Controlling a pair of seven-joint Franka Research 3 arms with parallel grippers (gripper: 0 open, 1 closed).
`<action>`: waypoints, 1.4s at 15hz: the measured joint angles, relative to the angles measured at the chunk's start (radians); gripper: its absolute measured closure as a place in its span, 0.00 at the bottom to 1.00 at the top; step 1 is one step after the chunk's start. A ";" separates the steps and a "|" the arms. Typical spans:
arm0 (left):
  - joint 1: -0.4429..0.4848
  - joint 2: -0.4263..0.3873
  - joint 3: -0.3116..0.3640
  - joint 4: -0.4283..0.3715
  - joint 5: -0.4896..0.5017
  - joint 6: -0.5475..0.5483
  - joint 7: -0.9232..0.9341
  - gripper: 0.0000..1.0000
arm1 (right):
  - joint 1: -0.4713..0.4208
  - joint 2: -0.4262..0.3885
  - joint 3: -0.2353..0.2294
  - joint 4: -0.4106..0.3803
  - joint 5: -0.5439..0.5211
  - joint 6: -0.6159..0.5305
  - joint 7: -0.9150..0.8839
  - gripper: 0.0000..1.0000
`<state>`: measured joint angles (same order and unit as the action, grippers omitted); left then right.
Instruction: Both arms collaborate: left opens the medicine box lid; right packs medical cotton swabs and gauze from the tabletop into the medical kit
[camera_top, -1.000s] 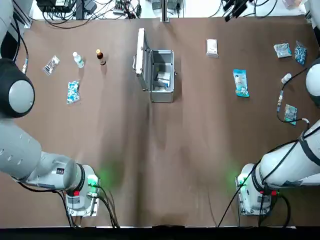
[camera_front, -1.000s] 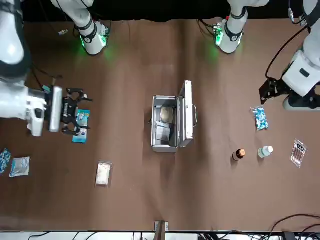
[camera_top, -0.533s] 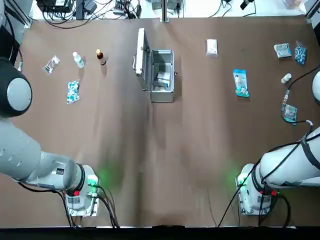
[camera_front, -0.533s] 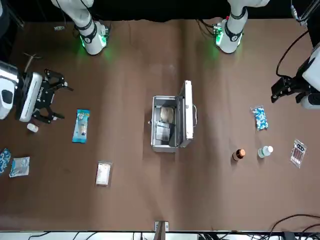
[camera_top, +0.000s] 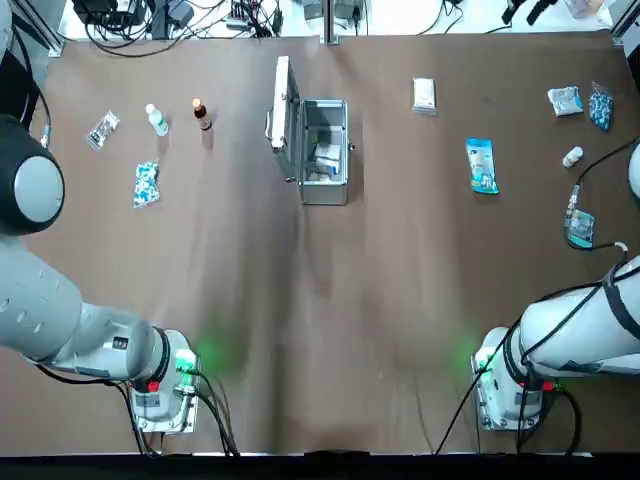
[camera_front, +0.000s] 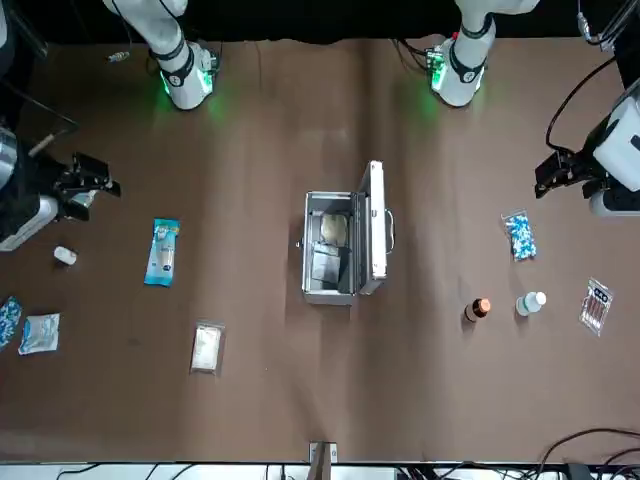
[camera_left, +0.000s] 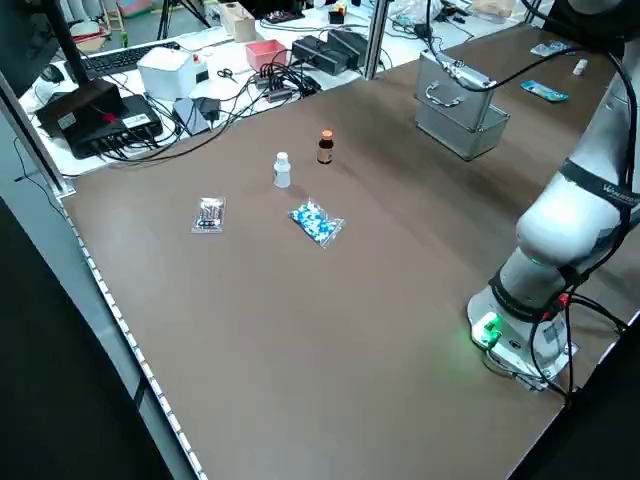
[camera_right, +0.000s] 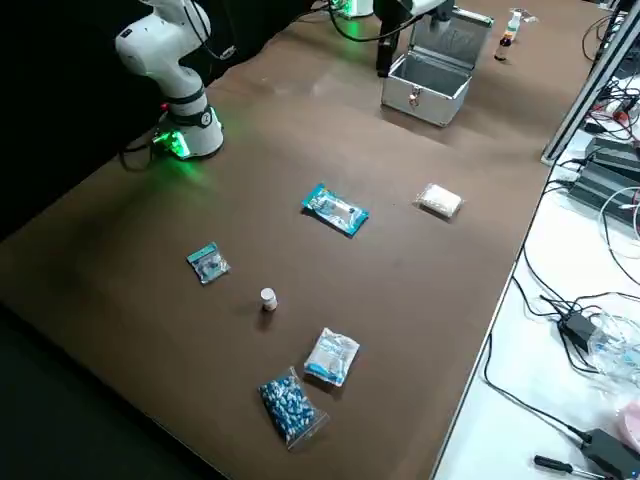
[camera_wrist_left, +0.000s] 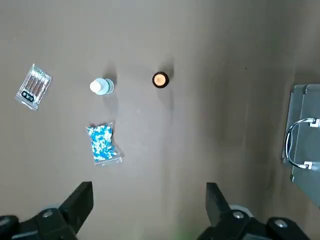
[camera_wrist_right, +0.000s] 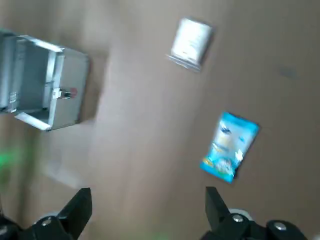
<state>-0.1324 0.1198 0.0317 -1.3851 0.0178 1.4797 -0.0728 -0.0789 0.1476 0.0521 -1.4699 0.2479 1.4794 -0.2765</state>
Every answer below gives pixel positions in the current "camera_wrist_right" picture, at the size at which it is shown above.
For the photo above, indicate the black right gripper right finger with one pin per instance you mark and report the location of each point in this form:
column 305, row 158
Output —
column 217, row 215

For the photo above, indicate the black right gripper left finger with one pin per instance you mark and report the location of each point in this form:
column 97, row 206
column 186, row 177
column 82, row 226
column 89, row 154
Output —
column 72, row 215

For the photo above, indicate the blue cotton swab packet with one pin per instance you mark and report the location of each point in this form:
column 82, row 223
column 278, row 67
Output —
column 228, row 147

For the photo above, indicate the silver aluminium medicine case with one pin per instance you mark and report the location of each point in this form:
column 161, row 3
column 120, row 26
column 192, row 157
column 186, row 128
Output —
column 67, row 87

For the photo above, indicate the white gauze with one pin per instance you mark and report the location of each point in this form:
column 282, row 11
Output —
column 191, row 42

